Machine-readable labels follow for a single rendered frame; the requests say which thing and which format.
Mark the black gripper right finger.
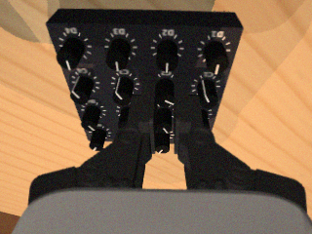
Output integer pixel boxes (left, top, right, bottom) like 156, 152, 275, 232
174, 73, 307, 212

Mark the black knob box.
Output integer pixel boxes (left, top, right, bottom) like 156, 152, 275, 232
46, 9, 244, 154

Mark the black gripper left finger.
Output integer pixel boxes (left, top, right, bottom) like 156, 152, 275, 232
27, 74, 157, 206

